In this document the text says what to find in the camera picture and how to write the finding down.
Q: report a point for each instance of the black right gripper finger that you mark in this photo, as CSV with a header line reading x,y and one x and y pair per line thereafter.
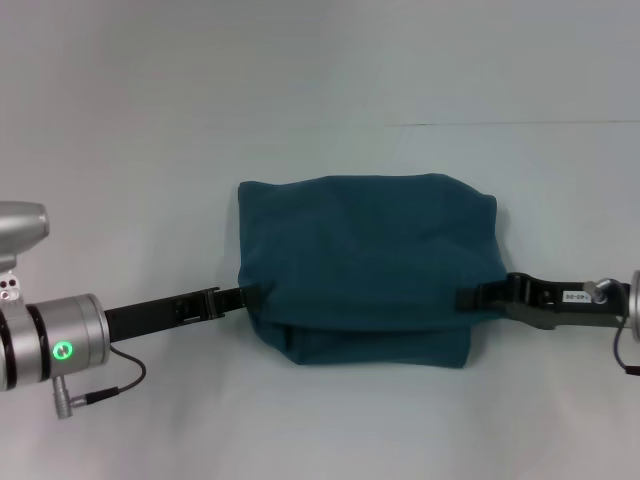
x,y
482,299

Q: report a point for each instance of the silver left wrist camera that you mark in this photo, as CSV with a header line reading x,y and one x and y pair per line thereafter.
x,y
20,235

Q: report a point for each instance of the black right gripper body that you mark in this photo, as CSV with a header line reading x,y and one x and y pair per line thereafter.
x,y
565,300

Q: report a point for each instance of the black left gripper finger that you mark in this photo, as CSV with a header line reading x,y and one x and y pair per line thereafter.
x,y
240,299

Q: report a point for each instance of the teal blue shirt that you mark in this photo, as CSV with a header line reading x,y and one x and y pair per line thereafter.
x,y
365,270

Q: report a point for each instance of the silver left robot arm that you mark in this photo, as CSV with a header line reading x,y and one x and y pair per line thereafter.
x,y
50,345

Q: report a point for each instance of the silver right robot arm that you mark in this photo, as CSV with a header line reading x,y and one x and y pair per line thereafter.
x,y
634,305

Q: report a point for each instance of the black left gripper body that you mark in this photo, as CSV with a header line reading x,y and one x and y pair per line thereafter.
x,y
155,315

